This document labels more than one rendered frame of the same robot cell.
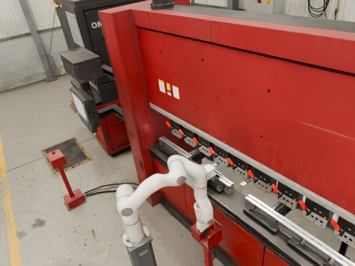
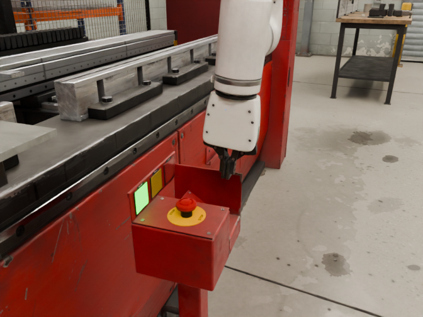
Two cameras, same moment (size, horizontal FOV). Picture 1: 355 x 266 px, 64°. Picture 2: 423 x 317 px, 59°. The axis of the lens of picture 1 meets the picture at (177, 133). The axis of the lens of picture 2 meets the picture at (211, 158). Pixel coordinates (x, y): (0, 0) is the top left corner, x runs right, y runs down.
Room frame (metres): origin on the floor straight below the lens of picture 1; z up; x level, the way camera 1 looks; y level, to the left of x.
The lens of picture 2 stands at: (1.84, 0.41, 1.16)
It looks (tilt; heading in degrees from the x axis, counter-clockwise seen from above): 24 degrees down; 234
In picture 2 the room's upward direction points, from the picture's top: straight up
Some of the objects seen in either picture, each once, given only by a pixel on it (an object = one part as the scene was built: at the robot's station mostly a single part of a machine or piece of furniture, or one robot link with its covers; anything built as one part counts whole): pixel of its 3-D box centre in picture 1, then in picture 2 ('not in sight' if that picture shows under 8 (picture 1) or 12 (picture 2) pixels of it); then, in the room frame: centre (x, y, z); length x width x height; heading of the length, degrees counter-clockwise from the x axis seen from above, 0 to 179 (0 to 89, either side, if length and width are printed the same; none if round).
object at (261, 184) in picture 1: (264, 178); not in sight; (1.49, -0.58, 1.26); 0.15 x 0.09 x 0.17; 34
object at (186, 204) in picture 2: not in sight; (186, 209); (1.53, -0.10, 0.79); 0.04 x 0.04 x 0.04
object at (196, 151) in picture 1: (208, 146); not in sight; (2.56, -0.32, 0.81); 0.64 x 0.08 x 0.14; 124
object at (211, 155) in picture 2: not in sight; (214, 150); (1.03, -0.70, 0.59); 0.15 x 0.02 x 0.07; 34
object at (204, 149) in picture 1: (207, 144); not in sight; (1.99, -0.24, 1.26); 0.15 x 0.09 x 0.17; 34
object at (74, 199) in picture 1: (65, 179); not in sight; (2.79, 1.47, 0.41); 0.25 x 0.20 x 0.83; 124
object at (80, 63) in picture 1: (90, 94); not in sight; (2.74, 0.85, 1.53); 0.51 x 0.25 x 0.85; 31
